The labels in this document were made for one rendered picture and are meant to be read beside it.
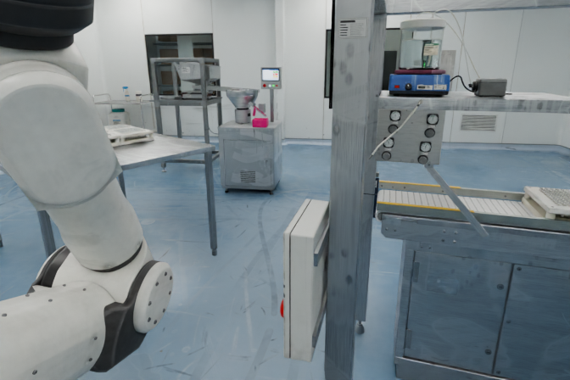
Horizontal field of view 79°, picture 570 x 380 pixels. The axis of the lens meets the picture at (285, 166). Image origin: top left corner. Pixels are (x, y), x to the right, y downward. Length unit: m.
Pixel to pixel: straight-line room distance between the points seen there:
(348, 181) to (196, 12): 6.44
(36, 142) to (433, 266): 1.46
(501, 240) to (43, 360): 1.39
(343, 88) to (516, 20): 6.44
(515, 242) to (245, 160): 2.88
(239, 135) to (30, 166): 3.55
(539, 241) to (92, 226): 1.41
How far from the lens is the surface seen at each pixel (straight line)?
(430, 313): 1.69
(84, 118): 0.27
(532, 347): 1.83
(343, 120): 0.63
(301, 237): 0.59
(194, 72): 4.76
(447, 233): 1.46
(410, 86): 1.31
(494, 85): 1.40
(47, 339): 0.35
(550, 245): 1.55
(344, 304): 0.78
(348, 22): 0.63
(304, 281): 0.63
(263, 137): 3.74
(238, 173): 3.90
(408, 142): 1.30
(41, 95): 0.26
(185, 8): 7.05
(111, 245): 0.40
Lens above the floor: 1.37
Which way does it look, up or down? 16 degrees down
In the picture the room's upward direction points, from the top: straight up
